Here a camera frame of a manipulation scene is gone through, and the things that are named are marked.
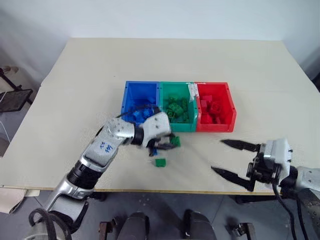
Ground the green plastic bin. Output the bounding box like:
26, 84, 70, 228
158, 81, 199, 133

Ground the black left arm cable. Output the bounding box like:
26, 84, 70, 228
28, 208, 77, 240

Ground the beige cloth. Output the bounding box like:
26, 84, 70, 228
0, 187, 29, 214

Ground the dark rounded shape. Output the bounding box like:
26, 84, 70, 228
116, 211, 151, 240
183, 209, 219, 240

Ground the white tape strip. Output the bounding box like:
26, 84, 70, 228
186, 83, 200, 103

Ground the red plastic bin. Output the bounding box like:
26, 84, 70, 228
195, 81, 237, 133

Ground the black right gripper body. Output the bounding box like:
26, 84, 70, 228
245, 143, 281, 185

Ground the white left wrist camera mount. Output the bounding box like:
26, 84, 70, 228
141, 111, 172, 149

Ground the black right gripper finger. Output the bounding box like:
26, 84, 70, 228
210, 165, 256, 193
219, 138, 260, 152

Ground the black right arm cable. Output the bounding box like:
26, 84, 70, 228
271, 169, 310, 240

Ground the black metal stand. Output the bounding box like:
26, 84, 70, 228
0, 66, 34, 114

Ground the blue plastic bin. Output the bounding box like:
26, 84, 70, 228
121, 80, 161, 126

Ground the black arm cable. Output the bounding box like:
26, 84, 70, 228
28, 208, 77, 240
271, 169, 310, 240

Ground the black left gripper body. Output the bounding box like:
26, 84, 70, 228
146, 136, 162, 156

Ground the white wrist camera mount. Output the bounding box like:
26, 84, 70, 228
259, 136, 294, 171
141, 111, 172, 149

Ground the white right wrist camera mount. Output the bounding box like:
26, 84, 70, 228
259, 136, 294, 171

